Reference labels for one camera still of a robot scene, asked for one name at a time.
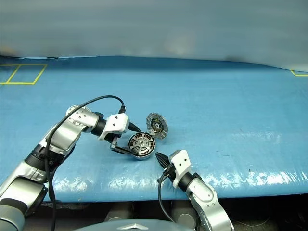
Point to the round motor circuit board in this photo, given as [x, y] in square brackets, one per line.
[157, 125]

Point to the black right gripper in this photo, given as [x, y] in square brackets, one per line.
[170, 172]

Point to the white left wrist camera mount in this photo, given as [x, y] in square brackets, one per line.
[115, 123]

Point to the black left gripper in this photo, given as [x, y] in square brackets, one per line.
[113, 140]

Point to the blue-grey robot torso with logo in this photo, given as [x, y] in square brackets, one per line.
[132, 227]

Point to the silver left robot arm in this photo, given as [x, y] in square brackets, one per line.
[65, 134]

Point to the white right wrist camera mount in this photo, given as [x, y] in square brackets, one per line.
[181, 166]

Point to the grey rounded robot leg part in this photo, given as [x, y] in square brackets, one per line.
[118, 213]
[185, 213]

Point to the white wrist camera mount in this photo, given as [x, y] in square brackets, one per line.
[115, 123]
[181, 166]

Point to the silver spoked rotor bell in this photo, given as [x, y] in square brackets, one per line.
[141, 142]

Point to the large yellow tape square outline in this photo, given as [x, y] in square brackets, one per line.
[37, 75]

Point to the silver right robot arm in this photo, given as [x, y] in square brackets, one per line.
[207, 202]

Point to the small black clip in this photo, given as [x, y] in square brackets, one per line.
[51, 57]

